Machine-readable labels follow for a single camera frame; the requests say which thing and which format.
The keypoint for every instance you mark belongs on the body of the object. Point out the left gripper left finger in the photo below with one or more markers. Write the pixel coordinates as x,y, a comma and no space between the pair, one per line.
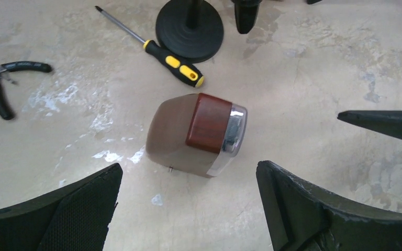
73,217

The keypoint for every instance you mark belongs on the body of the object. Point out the brown wooden metronome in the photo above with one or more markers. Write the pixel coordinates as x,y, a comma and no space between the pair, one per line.
187,133

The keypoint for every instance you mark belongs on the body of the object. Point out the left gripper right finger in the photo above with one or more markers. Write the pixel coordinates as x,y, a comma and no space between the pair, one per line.
304,216

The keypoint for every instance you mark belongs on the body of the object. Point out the black yellow screwdriver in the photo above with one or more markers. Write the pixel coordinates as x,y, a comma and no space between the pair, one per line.
181,68

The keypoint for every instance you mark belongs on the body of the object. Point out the black round microphone stand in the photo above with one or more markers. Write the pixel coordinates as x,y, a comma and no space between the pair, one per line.
190,29

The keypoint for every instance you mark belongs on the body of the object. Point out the black microphone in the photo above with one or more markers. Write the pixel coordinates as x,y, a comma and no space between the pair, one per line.
245,12

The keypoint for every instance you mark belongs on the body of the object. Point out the light blue music stand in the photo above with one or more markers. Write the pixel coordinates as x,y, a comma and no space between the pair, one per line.
310,2

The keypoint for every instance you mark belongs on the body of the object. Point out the clear plastic metronome cover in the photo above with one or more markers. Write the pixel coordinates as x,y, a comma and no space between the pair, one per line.
233,139

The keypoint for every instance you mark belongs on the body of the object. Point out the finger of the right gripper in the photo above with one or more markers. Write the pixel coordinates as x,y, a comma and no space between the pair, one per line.
387,122

